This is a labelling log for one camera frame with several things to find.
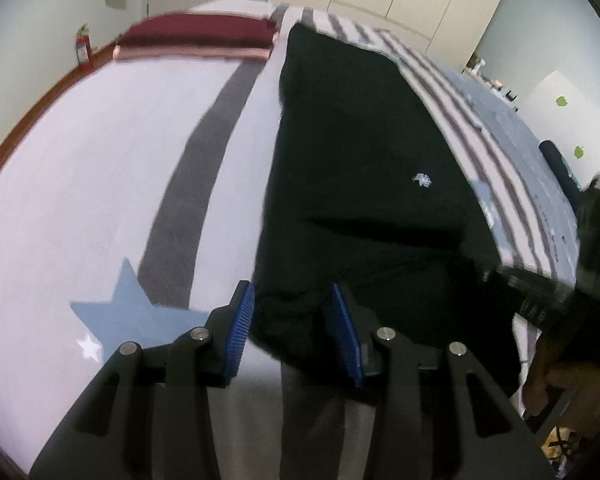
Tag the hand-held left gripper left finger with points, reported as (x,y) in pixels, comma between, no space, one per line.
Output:
(240,330)

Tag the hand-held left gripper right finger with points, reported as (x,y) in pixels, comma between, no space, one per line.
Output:
(345,335)

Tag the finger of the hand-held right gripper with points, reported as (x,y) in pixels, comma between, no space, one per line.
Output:
(497,277)

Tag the black t-shirt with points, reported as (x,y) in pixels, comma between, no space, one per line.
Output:
(355,160)

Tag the person's right hand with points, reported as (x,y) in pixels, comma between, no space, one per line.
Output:
(547,380)

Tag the dark blue bolster pillow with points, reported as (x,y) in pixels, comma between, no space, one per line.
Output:
(560,167)

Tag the white board with green stickers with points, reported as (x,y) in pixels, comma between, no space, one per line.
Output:
(550,110)

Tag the white bedside table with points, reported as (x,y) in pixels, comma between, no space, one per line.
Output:
(490,82)

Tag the striped star-print bed sheet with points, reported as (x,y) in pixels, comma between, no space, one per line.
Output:
(80,185)

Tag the pink folded garment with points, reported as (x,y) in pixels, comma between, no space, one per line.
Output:
(190,53)

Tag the maroon folded garment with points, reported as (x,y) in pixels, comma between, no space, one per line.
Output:
(195,30)

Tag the red fire extinguisher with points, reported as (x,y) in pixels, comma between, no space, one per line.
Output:
(84,50)

